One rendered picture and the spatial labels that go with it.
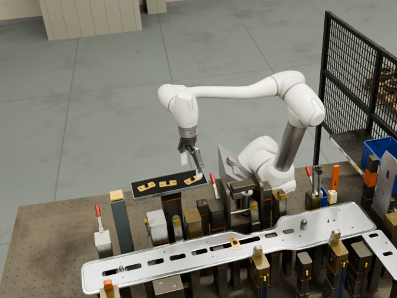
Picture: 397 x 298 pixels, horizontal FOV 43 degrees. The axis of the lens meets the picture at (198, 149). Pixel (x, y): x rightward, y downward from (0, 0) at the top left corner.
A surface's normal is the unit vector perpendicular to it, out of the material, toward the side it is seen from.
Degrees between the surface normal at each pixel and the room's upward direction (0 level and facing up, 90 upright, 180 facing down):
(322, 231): 0
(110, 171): 0
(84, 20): 90
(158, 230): 90
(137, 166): 0
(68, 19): 90
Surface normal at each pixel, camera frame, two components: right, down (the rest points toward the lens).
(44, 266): -0.07, -0.82
